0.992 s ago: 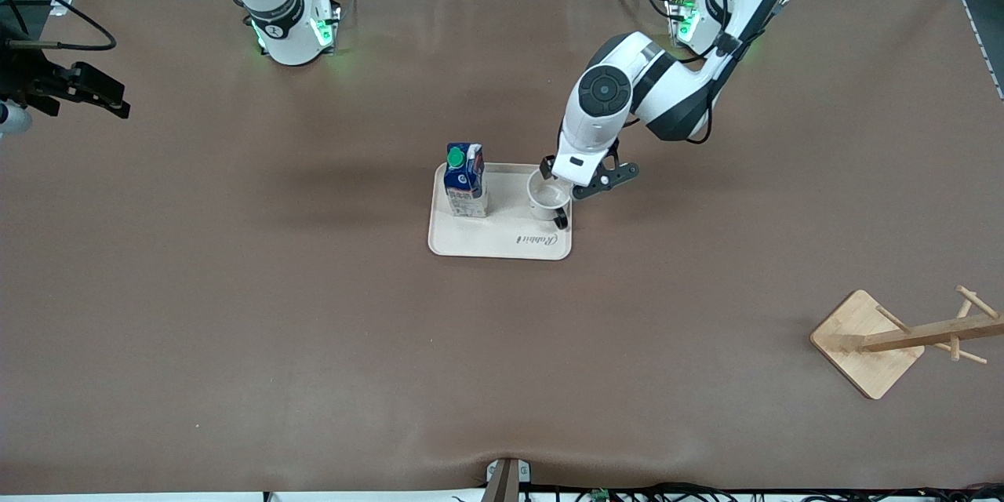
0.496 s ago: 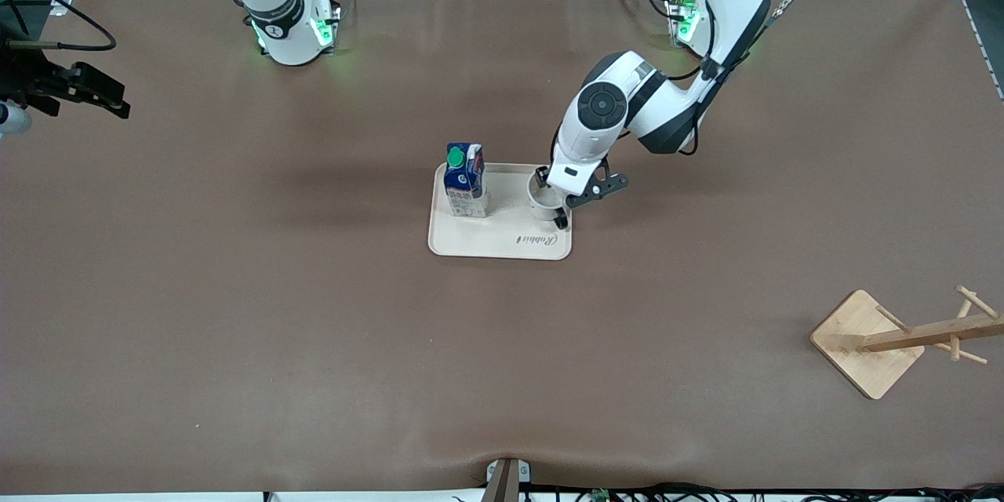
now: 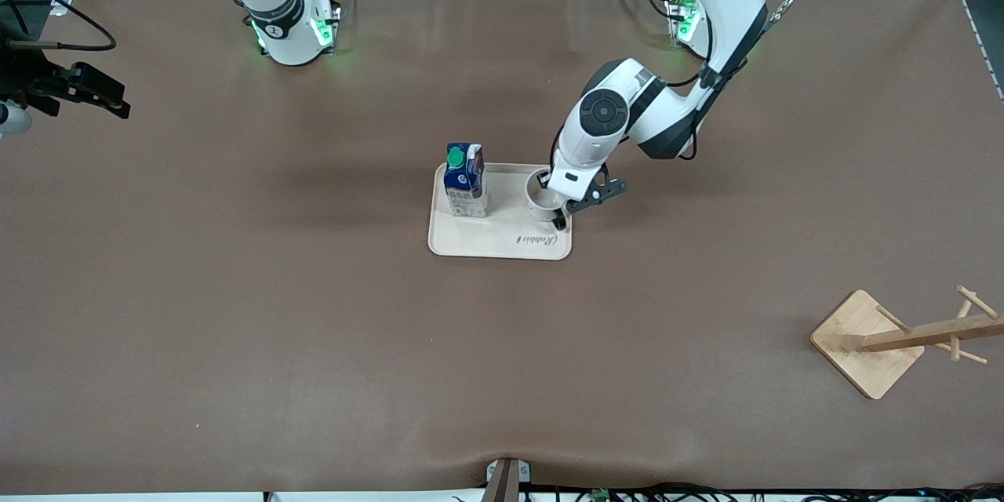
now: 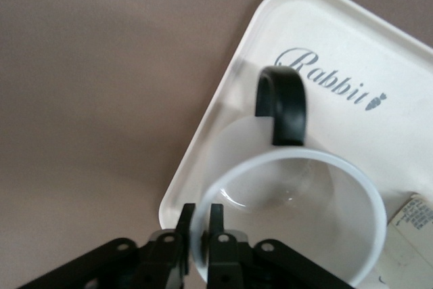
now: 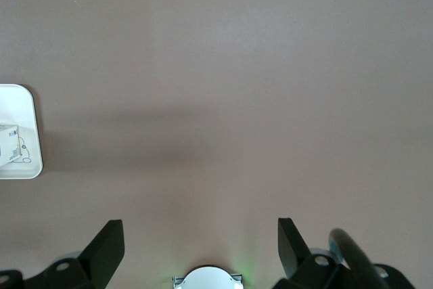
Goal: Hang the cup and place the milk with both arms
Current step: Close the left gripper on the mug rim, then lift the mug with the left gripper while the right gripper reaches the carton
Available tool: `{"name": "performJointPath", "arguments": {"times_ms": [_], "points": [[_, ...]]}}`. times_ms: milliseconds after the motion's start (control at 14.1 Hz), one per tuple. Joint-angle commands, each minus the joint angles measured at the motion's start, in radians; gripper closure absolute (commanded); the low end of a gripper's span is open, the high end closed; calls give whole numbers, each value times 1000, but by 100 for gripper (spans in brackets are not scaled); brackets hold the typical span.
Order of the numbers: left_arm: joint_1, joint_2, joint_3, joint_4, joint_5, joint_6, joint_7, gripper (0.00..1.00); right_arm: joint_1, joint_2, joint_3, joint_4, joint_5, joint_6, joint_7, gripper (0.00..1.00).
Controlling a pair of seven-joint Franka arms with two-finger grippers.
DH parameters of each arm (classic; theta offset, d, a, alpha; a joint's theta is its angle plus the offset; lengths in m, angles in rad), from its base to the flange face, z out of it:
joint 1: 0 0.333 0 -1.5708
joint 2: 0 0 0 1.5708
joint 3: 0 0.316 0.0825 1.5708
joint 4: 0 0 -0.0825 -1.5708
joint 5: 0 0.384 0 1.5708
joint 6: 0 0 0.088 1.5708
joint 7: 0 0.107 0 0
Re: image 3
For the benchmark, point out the cream rectangular plastic tray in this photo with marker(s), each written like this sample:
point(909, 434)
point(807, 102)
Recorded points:
point(502, 239)

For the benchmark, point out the wooden cup hanging rack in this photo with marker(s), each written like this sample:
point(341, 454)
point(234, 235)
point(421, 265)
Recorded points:
point(863, 361)

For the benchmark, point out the metal camera mount clamp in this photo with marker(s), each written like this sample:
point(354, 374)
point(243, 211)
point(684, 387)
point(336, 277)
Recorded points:
point(506, 482)

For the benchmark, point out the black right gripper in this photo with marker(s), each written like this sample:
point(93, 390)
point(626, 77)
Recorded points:
point(30, 81)

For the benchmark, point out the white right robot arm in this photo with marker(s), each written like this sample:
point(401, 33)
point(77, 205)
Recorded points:
point(286, 39)

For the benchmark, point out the blue milk carton green cap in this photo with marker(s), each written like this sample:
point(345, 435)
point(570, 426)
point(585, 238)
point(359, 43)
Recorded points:
point(467, 188)

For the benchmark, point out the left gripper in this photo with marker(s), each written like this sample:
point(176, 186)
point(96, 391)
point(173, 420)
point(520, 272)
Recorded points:
point(558, 217)

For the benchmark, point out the brown table mat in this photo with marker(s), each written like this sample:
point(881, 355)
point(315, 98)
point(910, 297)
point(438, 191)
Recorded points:
point(314, 329)

